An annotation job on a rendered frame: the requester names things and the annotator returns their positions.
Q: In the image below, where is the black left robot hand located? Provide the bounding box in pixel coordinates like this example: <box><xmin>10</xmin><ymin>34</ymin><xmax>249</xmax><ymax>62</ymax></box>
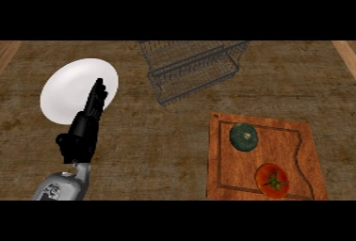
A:
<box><xmin>54</xmin><ymin>77</ymin><xmax>109</xmax><ymax>165</ymax></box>

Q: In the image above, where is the red tomato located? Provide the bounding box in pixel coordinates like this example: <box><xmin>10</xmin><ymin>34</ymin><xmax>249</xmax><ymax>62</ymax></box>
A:
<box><xmin>253</xmin><ymin>162</ymin><xmax>290</xmax><ymax>200</ymax></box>

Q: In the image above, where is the brown wooden cutting board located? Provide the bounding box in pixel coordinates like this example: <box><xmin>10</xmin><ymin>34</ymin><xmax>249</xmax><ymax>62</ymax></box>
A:
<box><xmin>203</xmin><ymin>111</ymin><xmax>329</xmax><ymax>201</ymax></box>

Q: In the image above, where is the white plate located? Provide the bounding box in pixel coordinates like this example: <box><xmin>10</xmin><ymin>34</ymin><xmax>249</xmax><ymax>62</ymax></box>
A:
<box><xmin>38</xmin><ymin>57</ymin><xmax>119</xmax><ymax>126</ymax></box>

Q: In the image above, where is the dark green round vegetable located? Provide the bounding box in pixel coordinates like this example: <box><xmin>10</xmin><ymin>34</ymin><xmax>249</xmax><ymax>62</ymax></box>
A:
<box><xmin>227</xmin><ymin>122</ymin><xmax>259</xmax><ymax>153</ymax></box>

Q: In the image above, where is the dark wire tiered basket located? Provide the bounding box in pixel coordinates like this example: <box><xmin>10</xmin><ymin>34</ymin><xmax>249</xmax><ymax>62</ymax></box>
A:
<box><xmin>137</xmin><ymin>40</ymin><xmax>250</xmax><ymax>107</ymax></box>

